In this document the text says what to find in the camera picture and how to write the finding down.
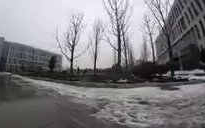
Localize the small dark evergreen tree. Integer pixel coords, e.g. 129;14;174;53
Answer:
48;55;58;72

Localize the dark planting bed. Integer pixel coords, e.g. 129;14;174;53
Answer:
21;70;205;89

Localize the dark low hedge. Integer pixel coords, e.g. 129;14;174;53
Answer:
104;61;178;81

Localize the grey glass-fronted building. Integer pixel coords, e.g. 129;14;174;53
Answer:
0;34;63;74

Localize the tall grey grid-windowed building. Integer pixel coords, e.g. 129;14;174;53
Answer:
154;0;205;71

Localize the row of bare trees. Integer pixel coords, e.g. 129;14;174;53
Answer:
54;0;178;77

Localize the white snow slush patch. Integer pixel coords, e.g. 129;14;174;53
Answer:
11;73;205;128

